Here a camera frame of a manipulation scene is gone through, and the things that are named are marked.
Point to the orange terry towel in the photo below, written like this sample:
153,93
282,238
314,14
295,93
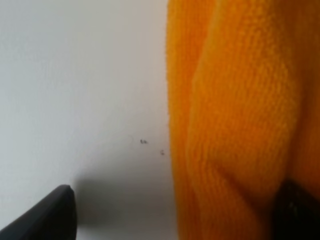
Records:
244,111

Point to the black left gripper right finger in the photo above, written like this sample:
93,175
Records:
296,214

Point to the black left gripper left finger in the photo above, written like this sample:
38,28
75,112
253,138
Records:
53,218

